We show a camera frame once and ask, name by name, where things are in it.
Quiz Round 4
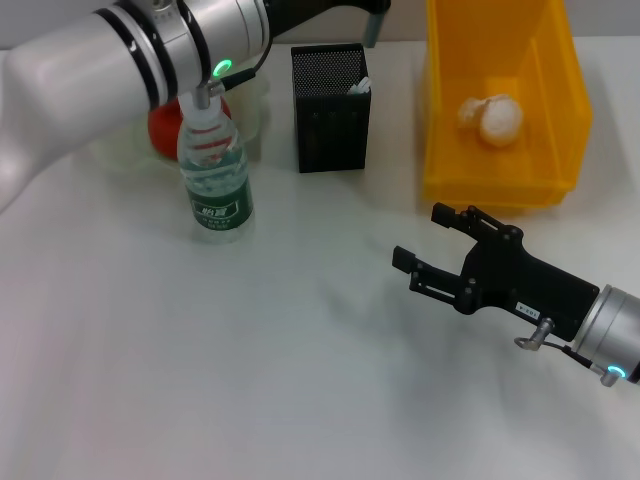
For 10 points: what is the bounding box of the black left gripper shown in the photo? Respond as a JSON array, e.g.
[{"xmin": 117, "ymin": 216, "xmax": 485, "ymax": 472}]
[{"xmin": 263, "ymin": 0, "xmax": 393, "ymax": 45}]

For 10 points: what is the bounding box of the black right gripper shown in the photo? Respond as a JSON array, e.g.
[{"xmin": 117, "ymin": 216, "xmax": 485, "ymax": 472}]
[{"xmin": 392, "ymin": 202, "xmax": 601, "ymax": 345}]

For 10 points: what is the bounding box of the silver marker pen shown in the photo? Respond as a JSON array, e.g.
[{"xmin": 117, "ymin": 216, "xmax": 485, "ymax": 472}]
[{"xmin": 363, "ymin": 10, "xmax": 385, "ymax": 49}]

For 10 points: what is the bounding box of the white paper ball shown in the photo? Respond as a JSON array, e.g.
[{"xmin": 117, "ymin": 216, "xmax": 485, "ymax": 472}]
[{"xmin": 458, "ymin": 92, "xmax": 528, "ymax": 148}]

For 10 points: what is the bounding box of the clear water bottle green label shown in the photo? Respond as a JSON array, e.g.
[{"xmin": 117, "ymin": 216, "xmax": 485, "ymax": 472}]
[{"xmin": 177, "ymin": 92, "xmax": 256, "ymax": 246}]

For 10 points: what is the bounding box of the red-orange fruit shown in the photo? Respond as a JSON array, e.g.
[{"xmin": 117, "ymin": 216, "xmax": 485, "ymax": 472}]
[{"xmin": 146, "ymin": 97, "xmax": 234, "ymax": 162}]

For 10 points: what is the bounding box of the black mesh pen holder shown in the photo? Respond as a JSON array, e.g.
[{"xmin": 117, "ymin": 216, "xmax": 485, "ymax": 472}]
[{"xmin": 290, "ymin": 42, "xmax": 374, "ymax": 174}]

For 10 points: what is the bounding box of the pale green glass fruit plate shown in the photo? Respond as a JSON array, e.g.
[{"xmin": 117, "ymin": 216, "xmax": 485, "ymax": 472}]
[{"xmin": 89, "ymin": 72, "xmax": 271, "ymax": 174}]

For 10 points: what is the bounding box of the yellow plastic storage bin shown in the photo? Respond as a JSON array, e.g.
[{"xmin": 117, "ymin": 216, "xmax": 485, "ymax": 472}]
[{"xmin": 422, "ymin": 0, "xmax": 594, "ymax": 217}]

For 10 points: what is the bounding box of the right wrist connector cable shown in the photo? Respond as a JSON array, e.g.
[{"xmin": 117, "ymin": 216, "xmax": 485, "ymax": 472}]
[{"xmin": 514, "ymin": 317, "xmax": 617, "ymax": 387}]

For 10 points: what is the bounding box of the wrist connector cable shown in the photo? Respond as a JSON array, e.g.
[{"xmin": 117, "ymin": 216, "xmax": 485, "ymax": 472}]
[
  {"xmin": 514, "ymin": 317, "xmax": 617, "ymax": 387},
  {"xmin": 192, "ymin": 29, "xmax": 275, "ymax": 110}
]

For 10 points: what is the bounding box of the left wrist connector cable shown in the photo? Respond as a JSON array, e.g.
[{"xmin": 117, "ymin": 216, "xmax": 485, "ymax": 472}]
[{"xmin": 192, "ymin": 29, "xmax": 275, "ymax": 110}]

